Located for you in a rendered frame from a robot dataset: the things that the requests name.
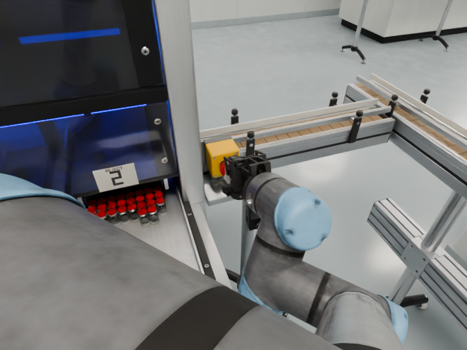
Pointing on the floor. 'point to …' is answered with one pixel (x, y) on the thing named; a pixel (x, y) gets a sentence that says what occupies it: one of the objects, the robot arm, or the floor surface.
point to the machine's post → (181, 94)
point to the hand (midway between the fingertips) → (231, 176)
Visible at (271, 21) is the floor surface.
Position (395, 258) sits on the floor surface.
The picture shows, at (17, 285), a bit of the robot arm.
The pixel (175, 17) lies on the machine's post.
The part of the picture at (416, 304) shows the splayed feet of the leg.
